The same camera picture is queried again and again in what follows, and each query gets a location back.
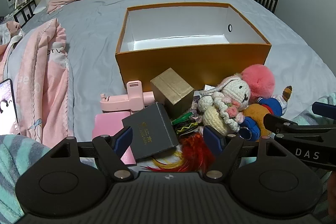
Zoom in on smartphone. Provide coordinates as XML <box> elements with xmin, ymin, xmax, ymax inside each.
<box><xmin>0</xmin><ymin>78</ymin><xmax>21</xmax><ymax>136</ymax></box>

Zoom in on teal striped clothing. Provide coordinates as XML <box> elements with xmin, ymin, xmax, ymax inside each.
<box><xmin>0</xmin><ymin>134</ymin><xmax>53</xmax><ymax>224</ymax></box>

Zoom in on black yellow hair clip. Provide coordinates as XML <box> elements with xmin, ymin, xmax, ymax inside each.
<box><xmin>175</xmin><ymin>120</ymin><xmax>202</xmax><ymax>135</ymax></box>

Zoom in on pink phone holder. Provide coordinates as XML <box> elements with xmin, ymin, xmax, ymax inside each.
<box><xmin>100</xmin><ymin>80</ymin><xmax>155</xmax><ymax>114</ymax></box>

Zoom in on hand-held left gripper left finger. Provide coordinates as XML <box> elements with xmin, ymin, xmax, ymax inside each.
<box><xmin>49</xmin><ymin>126</ymin><xmax>133</xmax><ymax>181</ymax></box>

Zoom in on black frame nightstand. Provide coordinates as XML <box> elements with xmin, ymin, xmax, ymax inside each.
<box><xmin>10</xmin><ymin>0</ymin><xmax>37</xmax><ymax>29</ymax></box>

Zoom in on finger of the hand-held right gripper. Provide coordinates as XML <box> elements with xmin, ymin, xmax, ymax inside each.
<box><xmin>312</xmin><ymin>101</ymin><xmax>336</xmax><ymax>119</ymax></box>
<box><xmin>263</xmin><ymin>113</ymin><xmax>336</xmax><ymax>146</ymax></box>

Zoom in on orange cardboard box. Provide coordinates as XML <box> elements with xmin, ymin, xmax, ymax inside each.
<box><xmin>115</xmin><ymin>3</ymin><xmax>272</xmax><ymax>92</ymax></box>

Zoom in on colourful feather toy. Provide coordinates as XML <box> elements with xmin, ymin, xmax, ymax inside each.
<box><xmin>142</xmin><ymin>133</ymin><xmax>217</xmax><ymax>173</ymax></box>

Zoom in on small gold cardboard box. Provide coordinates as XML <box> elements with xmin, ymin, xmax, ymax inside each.
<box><xmin>150</xmin><ymin>68</ymin><xmax>195</xmax><ymax>119</ymax></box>

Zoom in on dark grey gift box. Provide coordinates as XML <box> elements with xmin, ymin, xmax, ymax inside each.
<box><xmin>121</xmin><ymin>102</ymin><xmax>179</xmax><ymax>161</ymax></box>

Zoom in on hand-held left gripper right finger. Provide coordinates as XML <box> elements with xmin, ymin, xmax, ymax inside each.
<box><xmin>204</xmin><ymin>125</ymin><xmax>289</xmax><ymax>181</ymax></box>

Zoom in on white pink plush garment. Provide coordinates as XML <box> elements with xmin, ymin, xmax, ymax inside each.
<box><xmin>0</xmin><ymin>21</ymin><xmax>25</xmax><ymax>46</ymax></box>

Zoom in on pink fluffy pompom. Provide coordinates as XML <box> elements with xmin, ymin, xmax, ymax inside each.
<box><xmin>241</xmin><ymin>64</ymin><xmax>276</xmax><ymax>105</ymax></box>

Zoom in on pink printed blanket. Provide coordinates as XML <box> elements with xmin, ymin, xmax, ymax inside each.
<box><xmin>0</xmin><ymin>18</ymin><xmax>75</xmax><ymax>148</ymax></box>

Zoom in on white crochet bunny doll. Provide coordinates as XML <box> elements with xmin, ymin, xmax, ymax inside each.
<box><xmin>197</xmin><ymin>72</ymin><xmax>251</xmax><ymax>132</ymax></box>

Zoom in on plush doll with blue outfit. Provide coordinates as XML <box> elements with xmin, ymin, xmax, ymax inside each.
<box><xmin>241</xmin><ymin>85</ymin><xmax>293</xmax><ymax>142</ymax></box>

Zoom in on pink snap pouch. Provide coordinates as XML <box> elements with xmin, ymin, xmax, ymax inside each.
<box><xmin>92</xmin><ymin>112</ymin><xmax>137</xmax><ymax>165</ymax></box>

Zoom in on green hair clip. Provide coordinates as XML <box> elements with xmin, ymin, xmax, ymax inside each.
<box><xmin>172</xmin><ymin>112</ymin><xmax>193</xmax><ymax>125</ymax></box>

